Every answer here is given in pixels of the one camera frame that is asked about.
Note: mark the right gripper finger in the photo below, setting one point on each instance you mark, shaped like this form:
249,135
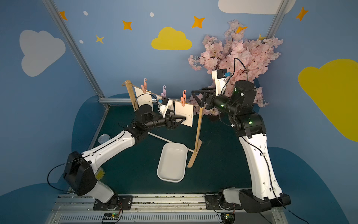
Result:
194,94
207,89

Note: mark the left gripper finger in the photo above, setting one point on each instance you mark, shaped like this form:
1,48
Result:
175,117
177,122

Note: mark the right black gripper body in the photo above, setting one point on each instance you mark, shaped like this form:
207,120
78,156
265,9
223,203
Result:
207,99

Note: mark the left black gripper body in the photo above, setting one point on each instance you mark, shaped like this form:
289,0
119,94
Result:
171,122

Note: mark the white postcard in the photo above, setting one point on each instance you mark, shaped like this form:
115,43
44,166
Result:
186,111
159,99
143,98

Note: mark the salmon clothespin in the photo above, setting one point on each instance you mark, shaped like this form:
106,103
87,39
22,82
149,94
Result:
183,98

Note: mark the purple clothespin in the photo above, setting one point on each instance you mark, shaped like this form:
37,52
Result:
164,92

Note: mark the pink clothespin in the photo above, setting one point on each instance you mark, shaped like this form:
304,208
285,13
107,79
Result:
144,86

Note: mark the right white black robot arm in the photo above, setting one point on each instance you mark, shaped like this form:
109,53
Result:
265,192

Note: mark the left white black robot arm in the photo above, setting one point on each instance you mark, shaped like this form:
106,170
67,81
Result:
80,168

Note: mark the white plastic tray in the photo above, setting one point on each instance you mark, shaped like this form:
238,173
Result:
172,163

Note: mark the pink cherry blossom tree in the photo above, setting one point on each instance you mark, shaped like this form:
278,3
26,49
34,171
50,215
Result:
244,59

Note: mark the clear plastic cup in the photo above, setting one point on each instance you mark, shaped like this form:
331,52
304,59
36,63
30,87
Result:
103,138

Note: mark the right small circuit board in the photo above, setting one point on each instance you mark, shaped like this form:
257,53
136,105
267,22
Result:
227,218

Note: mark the small circuit board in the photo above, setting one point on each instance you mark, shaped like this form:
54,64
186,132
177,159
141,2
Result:
227,218
110,218

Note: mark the left small circuit board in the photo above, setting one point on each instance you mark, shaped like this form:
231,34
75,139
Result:
110,218

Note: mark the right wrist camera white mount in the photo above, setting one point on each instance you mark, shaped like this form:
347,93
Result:
220,78

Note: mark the wooden drying rack frame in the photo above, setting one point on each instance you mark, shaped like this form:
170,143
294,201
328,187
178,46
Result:
198,141

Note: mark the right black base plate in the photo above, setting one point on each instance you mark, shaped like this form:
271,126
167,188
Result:
216,201

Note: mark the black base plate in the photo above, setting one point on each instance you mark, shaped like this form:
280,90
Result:
124,202
216,201

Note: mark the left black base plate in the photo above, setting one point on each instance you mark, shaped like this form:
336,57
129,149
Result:
124,202

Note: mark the right aluminium corner post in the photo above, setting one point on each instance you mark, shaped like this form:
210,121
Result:
277,19

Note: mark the aluminium corner post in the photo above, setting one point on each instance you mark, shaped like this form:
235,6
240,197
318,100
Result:
64,30
277,19

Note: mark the left aluminium corner post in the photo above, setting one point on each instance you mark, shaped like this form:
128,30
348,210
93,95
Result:
64,30

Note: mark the aluminium mounting rail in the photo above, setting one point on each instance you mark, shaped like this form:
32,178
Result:
155,209

